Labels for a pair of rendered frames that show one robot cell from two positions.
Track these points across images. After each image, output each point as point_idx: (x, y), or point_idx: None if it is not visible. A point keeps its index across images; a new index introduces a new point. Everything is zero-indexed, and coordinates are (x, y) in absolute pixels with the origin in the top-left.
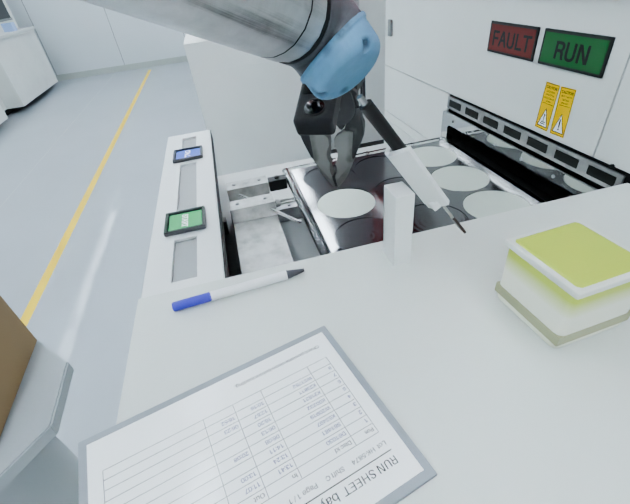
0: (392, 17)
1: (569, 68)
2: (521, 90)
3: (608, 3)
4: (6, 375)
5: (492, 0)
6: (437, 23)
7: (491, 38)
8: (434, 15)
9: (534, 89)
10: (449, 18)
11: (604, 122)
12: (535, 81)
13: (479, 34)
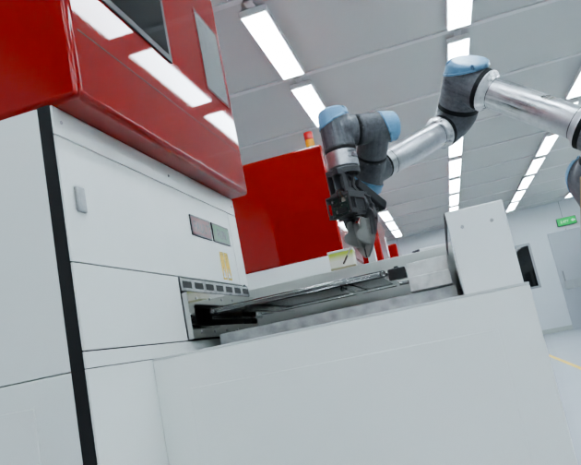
0: (79, 185)
1: (223, 243)
2: (213, 259)
3: (220, 214)
4: None
5: (184, 200)
6: (150, 208)
7: (193, 225)
8: (145, 199)
9: (217, 256)
10: (160, 206)
11: (236, 266)
12: (216, 252)
13: (183, 222)
